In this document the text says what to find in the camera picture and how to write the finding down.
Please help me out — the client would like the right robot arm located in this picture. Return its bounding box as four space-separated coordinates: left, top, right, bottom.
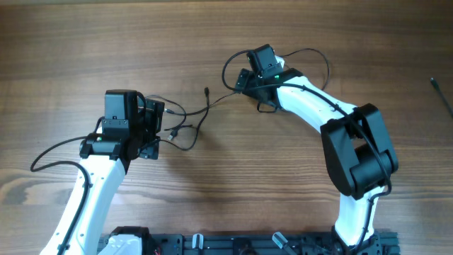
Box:
231 44 398 254

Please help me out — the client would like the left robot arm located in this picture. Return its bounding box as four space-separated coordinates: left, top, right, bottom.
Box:
42 89 165 254

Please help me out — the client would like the right camera black cable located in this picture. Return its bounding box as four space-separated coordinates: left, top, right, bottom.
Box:
222 49 393 254

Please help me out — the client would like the camera black cable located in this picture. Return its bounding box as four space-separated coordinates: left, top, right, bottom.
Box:
222 49 393 254
30 136 95 255

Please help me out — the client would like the left camera black cable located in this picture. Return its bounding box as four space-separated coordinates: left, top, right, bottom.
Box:
30 136 95 255

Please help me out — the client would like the black cable at right edge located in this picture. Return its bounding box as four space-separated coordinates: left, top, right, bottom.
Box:
430 76 453 120

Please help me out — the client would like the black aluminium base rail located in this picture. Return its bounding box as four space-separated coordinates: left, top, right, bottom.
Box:
97 232 401 255

